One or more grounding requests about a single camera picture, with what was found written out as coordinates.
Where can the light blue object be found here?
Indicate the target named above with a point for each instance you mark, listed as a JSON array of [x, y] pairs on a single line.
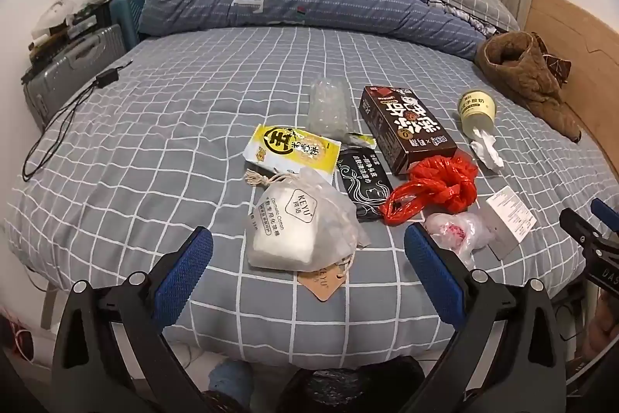
[[231, 379]]

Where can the small white box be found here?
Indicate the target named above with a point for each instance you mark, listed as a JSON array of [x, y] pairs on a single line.
[[510, 212]]

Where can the black wipe packet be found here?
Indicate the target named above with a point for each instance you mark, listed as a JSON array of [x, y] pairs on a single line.
[[360, 180]]

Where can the brown fleece garment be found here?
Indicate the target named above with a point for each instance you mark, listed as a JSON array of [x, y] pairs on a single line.
[[522, 74]]

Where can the wooden headboard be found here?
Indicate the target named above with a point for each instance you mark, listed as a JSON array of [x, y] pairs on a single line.
[[590, 69]]

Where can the white tissue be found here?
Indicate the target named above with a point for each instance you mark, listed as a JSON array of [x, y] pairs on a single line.
[[486, 151]]

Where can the blue plastic stool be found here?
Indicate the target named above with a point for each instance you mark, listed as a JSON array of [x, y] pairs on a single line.
[[126, 14]]

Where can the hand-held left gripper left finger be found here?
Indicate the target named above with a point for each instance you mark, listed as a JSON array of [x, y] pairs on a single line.
[[186, 270]]

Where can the grey checked bed sheet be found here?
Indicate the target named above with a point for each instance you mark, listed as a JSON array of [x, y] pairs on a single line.
[[193, 127]]

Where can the white rounded object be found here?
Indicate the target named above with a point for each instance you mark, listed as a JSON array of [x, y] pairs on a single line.
[[55, 16]]

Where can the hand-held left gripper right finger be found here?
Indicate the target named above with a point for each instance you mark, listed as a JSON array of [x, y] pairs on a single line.
[[433, 272]]

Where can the dark brown patterned cloth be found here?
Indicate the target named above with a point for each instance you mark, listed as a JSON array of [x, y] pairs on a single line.
[[556, 67]]

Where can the clear bubble wrap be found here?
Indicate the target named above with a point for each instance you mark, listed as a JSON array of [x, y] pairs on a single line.
[[329, 108]]

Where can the grey suitcase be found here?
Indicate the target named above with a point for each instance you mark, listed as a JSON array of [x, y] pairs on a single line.
[[67, 69]]

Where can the brown cardboard box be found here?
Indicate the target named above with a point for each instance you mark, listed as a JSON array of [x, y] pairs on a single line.
[[406, 127]]

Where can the yellow paper cup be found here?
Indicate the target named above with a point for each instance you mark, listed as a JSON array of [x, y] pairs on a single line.
[[476, 108]]

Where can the brown paper tag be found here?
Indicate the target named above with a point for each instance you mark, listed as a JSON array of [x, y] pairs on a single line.
[[319, 285]]

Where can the yellow snack packet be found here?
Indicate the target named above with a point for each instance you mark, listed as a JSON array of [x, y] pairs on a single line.
[[290, 147]]

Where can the person's right hand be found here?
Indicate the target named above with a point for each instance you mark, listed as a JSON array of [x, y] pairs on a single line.
[[607, 330]]

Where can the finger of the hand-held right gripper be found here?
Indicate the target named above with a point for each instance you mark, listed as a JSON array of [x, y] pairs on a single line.
[[607, 210], [592, 236]]

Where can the clear bag with pink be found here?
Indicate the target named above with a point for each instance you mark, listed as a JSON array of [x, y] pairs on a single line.
[[454, 231]]

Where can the red plastic bag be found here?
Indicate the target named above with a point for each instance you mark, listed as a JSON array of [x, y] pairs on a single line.
[[435, 188]]

